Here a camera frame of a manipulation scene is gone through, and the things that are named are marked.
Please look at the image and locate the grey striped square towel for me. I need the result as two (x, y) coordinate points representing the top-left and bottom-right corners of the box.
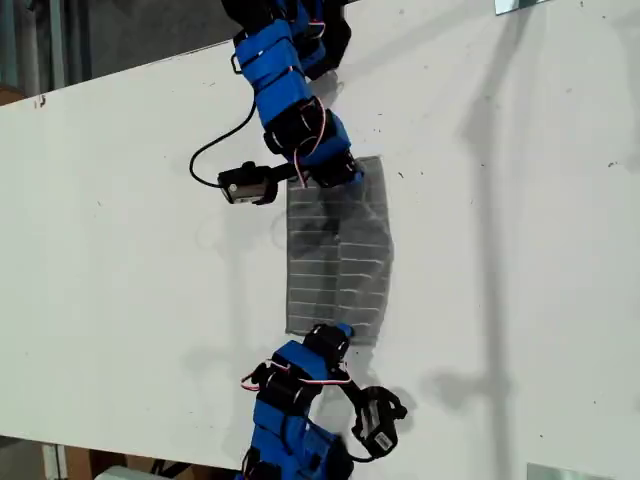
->
(284, 155), (397, 346)

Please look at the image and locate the white box under table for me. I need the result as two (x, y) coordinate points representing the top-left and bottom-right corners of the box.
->
(94, 464), (151, 480)

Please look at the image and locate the white table leg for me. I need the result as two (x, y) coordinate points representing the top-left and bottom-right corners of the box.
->
(42, 442), (69, 480)

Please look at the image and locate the black arm camera stalk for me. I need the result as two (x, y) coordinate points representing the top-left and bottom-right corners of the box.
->
(269, 162), (310, 184)
(329, 368), (366, 409)

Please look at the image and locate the black arm camera box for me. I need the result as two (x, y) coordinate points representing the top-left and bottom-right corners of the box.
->
(217, 160), (281, 207)
(352, 384), (409, 456)

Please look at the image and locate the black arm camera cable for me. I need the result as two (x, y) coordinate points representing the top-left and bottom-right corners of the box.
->
(344, 439), (381, 464)
(188, 102), (259, 190)

